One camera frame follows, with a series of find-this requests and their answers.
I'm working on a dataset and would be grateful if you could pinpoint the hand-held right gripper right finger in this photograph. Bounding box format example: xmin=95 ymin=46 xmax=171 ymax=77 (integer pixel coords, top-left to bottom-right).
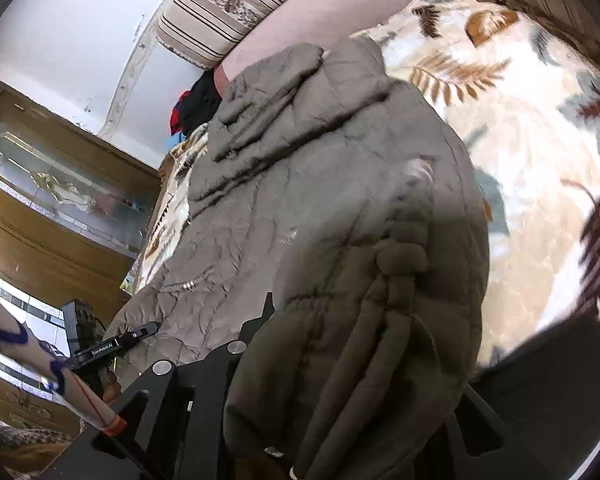
xmin=437 ymin=382 xmax=551 ymax=480

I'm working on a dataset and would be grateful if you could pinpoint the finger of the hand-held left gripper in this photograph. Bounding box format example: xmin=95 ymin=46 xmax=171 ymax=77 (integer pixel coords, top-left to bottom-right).
xmin=116 ymin=321 xmax=161 ymax=351

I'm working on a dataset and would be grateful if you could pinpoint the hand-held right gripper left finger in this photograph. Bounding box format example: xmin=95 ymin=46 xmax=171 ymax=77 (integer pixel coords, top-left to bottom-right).
xmin=44 ymin=291 xmax=281 ymax=480

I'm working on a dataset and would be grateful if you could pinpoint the olive grey padded jacket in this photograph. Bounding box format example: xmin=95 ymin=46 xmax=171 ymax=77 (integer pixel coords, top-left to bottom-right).
xmin=107 ymin=37 xmax=492 ymax=480

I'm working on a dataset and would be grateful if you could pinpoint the person's left forearm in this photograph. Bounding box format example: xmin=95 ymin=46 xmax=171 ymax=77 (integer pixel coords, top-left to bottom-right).
xmin=0 ymin=279 xmax=128 ymax=437

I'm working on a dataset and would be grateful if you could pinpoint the black clothes pile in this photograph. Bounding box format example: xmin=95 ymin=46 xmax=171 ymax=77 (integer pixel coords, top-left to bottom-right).
xmin=177 ymin=69 xmax=227 ymax=135

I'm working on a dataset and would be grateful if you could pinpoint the wooden wardrobe with glass panel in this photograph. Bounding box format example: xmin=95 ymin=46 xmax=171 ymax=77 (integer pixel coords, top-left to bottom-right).
xmin=0 ymin=71 xmax=161 ymax=461

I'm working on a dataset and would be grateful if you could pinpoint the patterned grey cloth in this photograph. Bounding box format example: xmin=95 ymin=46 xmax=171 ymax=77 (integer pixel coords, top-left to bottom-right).
xmin=0 ymin=424 xmax=78 ymax=480

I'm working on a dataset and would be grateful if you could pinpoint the red cloth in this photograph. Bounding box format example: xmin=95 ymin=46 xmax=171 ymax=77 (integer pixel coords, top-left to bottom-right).
xmin=169 ymin=90 xmax=195 ymax=134

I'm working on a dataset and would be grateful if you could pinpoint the leaf print blanket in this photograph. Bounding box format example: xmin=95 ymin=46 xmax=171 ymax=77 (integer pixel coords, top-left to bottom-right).
xmin=128 ymin=0 xmax=600 ymax=376

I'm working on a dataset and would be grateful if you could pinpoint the striped beige cushion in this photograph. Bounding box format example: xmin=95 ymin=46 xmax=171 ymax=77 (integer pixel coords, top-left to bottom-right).
xmin=156 ymin=0 xmax=353 ymax=70

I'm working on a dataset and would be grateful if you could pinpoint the long pink bolster pillow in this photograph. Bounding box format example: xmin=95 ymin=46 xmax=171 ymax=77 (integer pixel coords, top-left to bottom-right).
xmin=214 ymin=0 xmax=433 ymax=97

